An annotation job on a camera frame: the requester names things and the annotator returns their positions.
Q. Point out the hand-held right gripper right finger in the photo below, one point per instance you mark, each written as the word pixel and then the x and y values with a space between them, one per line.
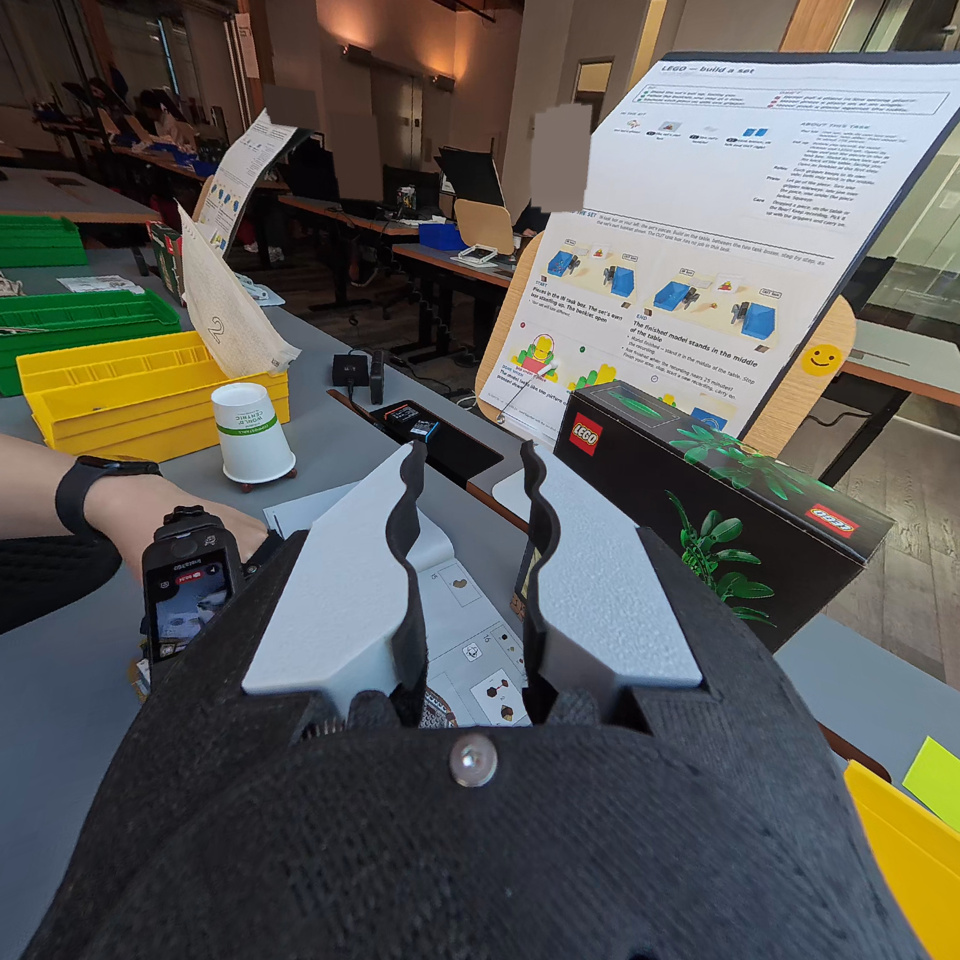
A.
pixel 615 600

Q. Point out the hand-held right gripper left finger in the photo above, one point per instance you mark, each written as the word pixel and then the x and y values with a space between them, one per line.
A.
pixel 337 600

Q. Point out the instruction booklet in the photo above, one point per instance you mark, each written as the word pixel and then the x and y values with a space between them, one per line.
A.
pixel 465 622

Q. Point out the black lego set box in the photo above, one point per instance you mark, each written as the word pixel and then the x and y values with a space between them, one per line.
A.
pixel 750 510

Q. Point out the yellow plastic bin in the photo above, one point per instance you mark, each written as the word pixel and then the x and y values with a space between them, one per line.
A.
pixel 915 885
pixel 112 420

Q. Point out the person's left forearm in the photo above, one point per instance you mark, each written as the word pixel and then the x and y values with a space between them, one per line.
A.
pixel 30 487

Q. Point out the reddish brown lego piece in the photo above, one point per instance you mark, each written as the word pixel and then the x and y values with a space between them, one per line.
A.
pixel 246 486

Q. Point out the green lego set box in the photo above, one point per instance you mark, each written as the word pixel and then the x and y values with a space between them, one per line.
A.
pixel 166 262

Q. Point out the person's left hand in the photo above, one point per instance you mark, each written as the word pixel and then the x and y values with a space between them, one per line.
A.
pixel 127 510

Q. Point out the white tablet stand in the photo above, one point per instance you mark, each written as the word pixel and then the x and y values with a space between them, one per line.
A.
pixel 510 491

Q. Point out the black wrist band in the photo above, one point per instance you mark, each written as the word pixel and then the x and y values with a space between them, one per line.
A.
pixel 71 495

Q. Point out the white paper cup green band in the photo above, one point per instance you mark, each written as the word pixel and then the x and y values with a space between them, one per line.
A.
pixel 251 442

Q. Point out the black tray with small devices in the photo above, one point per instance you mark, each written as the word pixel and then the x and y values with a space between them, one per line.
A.
pixel 457 457

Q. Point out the blue and black battery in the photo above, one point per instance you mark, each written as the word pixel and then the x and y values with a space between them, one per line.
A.
pixel 425 431

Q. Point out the black device orange label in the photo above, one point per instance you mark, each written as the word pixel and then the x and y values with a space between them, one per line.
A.
pixel 400 415

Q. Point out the black power bank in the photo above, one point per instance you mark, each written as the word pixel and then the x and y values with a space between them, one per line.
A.
pixel 377 379

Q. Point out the black power adapter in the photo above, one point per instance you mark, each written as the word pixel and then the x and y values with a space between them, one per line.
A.
pixel 351 370

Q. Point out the wooden display board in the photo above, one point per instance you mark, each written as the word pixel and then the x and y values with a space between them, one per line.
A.
pixel 787 420
pixel 484 225

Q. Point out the numbered paper bag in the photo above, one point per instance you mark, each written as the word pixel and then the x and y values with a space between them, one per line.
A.
pixel 225 315

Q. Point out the yellow smiley sticker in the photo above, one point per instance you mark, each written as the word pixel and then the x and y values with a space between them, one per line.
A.
pixel 821 360

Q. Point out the white stand base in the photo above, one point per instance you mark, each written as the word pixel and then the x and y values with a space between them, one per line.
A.
pixel 260 291
pixel 478 257

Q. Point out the white printed card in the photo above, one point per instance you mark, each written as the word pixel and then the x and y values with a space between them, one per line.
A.
pixel 97 285

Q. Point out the wooden top desk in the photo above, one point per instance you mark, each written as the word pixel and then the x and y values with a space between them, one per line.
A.
pixel 450 262
pixel 345 214

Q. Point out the crumpled white paper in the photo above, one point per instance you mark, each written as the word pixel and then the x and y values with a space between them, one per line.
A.
pixel 10 285

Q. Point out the yellow green sticky note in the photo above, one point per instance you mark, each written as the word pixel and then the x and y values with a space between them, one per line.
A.
pixel 937 780

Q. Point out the blue plastic bin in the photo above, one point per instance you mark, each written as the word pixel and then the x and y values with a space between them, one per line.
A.
pixel 441 237

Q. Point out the grey top desk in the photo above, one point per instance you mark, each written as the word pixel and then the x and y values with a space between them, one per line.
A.
pixel 900 352
pixel 60 195

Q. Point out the black computer monitor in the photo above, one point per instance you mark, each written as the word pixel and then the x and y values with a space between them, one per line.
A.
pixel 409 187

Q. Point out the printed instruction sheet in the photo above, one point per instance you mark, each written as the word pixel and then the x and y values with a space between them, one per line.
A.
pixel 251 165
pixel 750 187

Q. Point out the black display board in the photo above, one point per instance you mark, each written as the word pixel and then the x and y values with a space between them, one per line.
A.
pixel 472 176

